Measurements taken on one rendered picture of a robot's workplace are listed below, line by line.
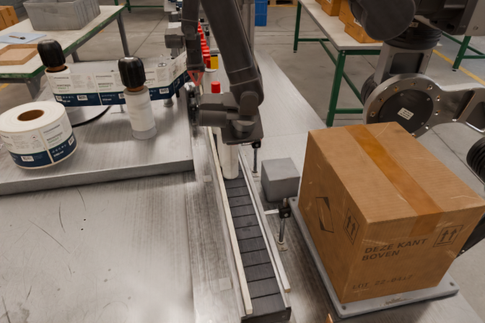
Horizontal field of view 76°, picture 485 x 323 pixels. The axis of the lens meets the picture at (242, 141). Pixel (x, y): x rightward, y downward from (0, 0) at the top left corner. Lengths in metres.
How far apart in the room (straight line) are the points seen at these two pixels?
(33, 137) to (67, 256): 0.40
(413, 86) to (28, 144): 1.12
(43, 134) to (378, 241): 0.99
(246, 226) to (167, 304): 0.26
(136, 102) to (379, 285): 0.89
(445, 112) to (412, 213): 0.41
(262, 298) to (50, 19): 2.85
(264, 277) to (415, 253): 0.32
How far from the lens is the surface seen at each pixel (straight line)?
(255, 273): 0.78
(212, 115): 0.65
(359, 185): 0.66
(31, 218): 1.13
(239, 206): 0.91
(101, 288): 0.89
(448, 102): 0.97
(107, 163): 1.15
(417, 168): 0.75
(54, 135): 1.18
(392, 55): 0.91
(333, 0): 3.46
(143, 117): 1.18
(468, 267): 2.21
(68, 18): 3.13
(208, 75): 1.33
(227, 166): 0.95
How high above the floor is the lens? 1.54
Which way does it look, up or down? 35 degrees down
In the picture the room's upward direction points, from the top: straight up
